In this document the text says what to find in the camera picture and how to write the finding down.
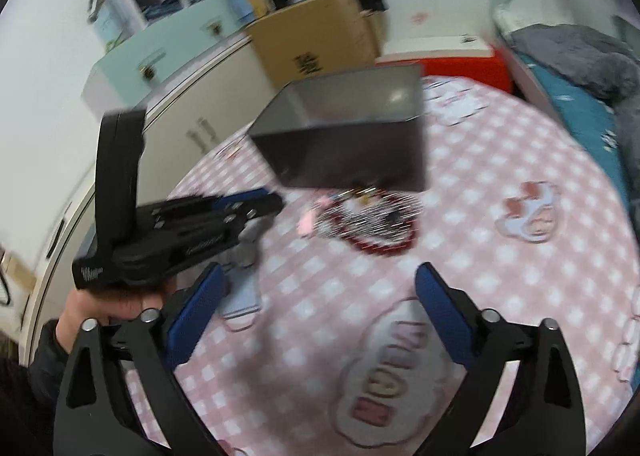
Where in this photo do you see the person's left forearm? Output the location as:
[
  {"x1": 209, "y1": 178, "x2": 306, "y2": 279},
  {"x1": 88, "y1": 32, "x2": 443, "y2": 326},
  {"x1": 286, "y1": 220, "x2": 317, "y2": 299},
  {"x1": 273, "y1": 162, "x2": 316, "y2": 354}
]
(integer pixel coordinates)
[{"x1": 0, "y1": 320, "x2": 76, "y2": 456}]

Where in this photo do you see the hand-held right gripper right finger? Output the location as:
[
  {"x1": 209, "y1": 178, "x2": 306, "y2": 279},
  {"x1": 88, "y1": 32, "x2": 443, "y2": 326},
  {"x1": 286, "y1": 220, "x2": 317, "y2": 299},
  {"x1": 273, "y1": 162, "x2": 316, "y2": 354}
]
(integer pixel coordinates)
[{"x1": 414, "y1": 262, "x2": 587, "y2": 456}]

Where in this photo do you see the grey metal box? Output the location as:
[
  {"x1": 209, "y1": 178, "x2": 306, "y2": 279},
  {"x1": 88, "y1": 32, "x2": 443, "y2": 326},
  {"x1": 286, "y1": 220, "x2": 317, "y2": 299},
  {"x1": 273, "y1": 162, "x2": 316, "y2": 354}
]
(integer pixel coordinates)
[{"x1": 249, "y1": 62, "x2": 427, "y2": 192}]

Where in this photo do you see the pink charm bracelet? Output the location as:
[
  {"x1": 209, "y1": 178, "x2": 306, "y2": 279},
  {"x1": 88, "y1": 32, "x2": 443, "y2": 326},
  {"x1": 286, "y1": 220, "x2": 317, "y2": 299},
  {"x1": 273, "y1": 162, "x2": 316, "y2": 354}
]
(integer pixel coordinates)
[{"x1": 298, "y1": 193, "x2": 331, "y2": 240}]

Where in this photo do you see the cream low cabinet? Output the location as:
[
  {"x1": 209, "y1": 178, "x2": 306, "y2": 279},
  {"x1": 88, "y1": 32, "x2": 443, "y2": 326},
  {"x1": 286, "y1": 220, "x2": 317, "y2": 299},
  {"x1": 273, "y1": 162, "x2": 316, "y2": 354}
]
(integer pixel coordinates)
[{"x1": 22, "y1": 30, "x2": 272, "y2": 368}]

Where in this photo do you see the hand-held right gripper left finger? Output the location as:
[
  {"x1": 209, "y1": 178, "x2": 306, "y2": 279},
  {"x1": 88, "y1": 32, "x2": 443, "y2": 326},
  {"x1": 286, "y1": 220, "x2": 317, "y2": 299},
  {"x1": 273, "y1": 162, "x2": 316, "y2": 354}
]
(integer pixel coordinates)
[{"x1": 52, "y1": 262, "x2": 227, "y2": 456}]

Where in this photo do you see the teal bed sheet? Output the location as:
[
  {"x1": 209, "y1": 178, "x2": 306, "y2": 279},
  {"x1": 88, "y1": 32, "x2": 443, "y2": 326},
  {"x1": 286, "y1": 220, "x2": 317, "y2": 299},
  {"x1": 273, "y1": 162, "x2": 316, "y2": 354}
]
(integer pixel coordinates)
[{"x1": 519, "y1": 50, "x2": 640, "y2": 203}]

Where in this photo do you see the grey duvet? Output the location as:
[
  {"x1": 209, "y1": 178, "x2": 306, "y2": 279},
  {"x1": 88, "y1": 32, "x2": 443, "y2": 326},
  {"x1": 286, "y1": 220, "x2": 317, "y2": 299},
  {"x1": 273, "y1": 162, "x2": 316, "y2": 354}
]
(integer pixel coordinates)
[{"x1": 505, "y1": 24, "x2": 640, "y2": 178}]

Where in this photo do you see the silver crystal bracelet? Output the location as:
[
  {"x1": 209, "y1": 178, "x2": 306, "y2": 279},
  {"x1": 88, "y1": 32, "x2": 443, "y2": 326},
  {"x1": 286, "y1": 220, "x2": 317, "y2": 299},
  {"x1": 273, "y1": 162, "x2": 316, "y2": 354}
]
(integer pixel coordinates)
[{"x1": 320, "y1": 190, "x2": 416, "y2": 243}]

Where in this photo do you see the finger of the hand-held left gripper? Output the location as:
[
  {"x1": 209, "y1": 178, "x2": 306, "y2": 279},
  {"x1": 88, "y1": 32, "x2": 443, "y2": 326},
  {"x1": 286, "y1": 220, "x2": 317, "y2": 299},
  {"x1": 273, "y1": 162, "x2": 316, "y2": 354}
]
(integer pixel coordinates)
[
  {"x1": 155, "y1": 195, "x2": 284, "y2": 271},
  {"x1": 139, "y1": 189, "x2": 274, "y2": 227}
]

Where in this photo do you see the white board lid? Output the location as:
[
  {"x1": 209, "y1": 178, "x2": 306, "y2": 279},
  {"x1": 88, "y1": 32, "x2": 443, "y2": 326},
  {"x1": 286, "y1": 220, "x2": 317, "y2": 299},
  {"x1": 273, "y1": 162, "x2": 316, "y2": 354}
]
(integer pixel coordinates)
[{"x1": 381, "y1": 31, "x2": 497, "y2": 60}]

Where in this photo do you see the red storage box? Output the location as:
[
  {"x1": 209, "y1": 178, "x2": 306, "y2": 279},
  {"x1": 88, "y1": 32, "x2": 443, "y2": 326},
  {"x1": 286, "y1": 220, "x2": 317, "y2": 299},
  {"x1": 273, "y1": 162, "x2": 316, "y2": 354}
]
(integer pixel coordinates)
[{"x1": 375, "y1": 49, "x2": 514, "y2": 95}]

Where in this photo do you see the dark red bead bracelet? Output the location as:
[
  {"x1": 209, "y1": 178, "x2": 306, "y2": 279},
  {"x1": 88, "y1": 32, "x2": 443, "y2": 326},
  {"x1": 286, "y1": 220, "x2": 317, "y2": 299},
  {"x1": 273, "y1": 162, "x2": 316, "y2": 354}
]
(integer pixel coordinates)
[{"x1": 339, "y1": 189, "x2": 420, "y2": 258}]

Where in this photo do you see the mint drawer unit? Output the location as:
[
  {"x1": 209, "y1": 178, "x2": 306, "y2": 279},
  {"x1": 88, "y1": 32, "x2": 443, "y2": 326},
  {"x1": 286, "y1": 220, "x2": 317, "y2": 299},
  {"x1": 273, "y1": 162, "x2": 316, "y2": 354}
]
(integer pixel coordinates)
[{"x1": 81, "y1": 0, "x2": 252, "y2": 113}]

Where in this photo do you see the mint storage box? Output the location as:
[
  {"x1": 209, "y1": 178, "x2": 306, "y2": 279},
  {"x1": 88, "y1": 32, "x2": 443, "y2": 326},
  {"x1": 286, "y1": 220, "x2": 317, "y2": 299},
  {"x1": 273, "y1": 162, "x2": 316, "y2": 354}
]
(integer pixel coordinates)
[{"x1": 91, "y1": 0, "x2": 132, "y2": 50}]

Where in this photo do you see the person's left hand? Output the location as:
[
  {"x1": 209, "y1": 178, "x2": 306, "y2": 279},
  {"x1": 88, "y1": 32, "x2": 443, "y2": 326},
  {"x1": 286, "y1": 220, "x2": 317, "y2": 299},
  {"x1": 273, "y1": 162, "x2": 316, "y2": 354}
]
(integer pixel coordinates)
[{"x1": 55, "y1": 285, "x2": 179, "y2": 354}]

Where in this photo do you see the pink checked bear tablecloth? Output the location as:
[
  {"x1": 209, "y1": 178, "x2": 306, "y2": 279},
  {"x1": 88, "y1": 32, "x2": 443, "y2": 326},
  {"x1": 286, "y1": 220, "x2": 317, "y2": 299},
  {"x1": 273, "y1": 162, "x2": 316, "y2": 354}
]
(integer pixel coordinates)
[{"x1": 122, "y1": 74, "x2": 640, "y2": 456}]

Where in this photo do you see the large cardboard box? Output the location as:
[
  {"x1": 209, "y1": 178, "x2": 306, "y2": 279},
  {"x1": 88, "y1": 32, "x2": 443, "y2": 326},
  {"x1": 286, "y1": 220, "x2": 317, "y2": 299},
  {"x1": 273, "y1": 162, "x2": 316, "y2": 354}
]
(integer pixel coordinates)
[{"x1": 245, "y1": 0, "x2": 387, "y2": 90}]

